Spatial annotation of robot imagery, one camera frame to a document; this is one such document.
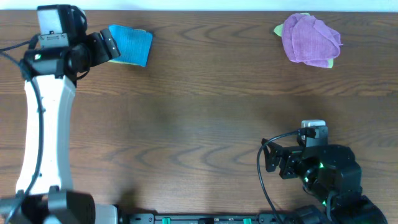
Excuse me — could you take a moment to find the blue cloth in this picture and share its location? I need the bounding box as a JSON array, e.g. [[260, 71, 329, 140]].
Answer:
[[108, 24, 154, 68]]

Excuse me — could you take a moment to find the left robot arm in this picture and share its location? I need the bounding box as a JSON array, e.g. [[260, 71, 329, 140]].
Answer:
[[1, 29, 122, 223]]

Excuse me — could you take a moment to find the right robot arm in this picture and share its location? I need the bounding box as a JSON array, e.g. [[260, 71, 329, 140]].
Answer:
[[260, 138, 387, 223]]

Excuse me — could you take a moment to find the folded green cloth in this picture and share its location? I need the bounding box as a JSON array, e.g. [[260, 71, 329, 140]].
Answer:
[[107, 29, 147, 67]]

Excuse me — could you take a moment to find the purple cloth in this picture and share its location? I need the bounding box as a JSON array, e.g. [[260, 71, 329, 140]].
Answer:
[[281, 12, 344, 68]]

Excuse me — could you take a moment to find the green cloth under pile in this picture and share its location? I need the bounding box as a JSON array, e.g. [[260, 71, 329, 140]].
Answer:
[[273, 12, 335, 69]]

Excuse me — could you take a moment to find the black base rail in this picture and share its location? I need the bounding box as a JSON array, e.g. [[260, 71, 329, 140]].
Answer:
[[118, 212, 299, 224]]

